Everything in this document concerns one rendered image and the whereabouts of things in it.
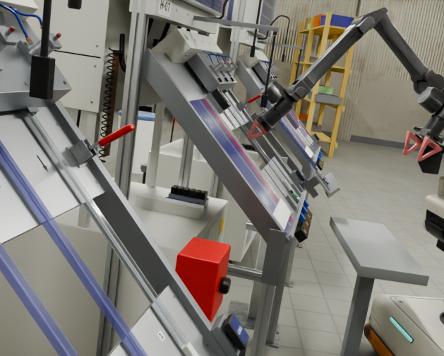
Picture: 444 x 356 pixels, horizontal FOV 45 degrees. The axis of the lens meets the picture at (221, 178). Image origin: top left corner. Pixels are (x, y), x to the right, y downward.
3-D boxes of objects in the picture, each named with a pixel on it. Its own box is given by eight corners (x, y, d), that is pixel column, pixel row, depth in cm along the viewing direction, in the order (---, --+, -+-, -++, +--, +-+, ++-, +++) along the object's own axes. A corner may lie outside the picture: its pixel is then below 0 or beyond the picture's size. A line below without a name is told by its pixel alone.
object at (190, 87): (240, 128, 228) (249, 121, 226) (200, 148, 165) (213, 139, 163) (193, 64, 227) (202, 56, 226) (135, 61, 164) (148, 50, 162)
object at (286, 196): (296, 196, 228) (302, 191, 227) (278, 242, 165) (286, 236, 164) (270, 159, 228) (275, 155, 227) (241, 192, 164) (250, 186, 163)
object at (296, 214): (293, 201, 229) (307, 192, 227) (274, 250, 165) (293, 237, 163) (291, 199, 229) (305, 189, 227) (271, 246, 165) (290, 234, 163)
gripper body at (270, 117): (256, 119, 201) (271, 105, 199) (260, 116, 211) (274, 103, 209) (268, 131, 201) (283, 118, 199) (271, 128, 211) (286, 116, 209)
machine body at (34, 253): (209, 328, 250) (229, 200, 237) (160, 422, 183) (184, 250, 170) (80, 297, 262) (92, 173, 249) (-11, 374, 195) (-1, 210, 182)
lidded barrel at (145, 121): (159, 167, 570) (166, 114, 558) (155, 176, 525) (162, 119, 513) (116, 161, 567) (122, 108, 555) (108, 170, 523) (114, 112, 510)
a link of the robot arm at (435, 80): (383, -4, 206) (368, 3, 215) (360, 21, 204) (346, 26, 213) (448, 83, 218) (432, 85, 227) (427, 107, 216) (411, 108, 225)
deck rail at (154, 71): (274, 250, 165) (290, 239, 164) (272, 252, 164) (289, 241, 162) (135, 61, 164) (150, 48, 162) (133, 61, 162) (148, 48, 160)
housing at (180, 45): (197, 73, 228) (223, 53, 224) (159, 73, 181) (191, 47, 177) (186, 58, 227) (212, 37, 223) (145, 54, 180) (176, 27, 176)
